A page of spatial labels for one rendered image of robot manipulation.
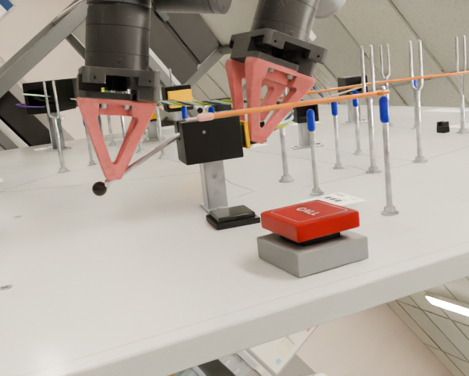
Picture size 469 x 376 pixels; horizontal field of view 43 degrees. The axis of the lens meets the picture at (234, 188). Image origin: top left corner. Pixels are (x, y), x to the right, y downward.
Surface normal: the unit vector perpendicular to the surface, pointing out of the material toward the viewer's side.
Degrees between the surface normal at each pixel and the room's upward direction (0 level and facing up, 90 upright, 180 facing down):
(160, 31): 90
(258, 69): 113
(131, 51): 86
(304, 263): 90
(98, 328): 54
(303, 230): 90
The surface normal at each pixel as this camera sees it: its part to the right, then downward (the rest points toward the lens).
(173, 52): 0.45, 0.16
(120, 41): 0.24, 0.16
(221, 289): -0.11, -0.97
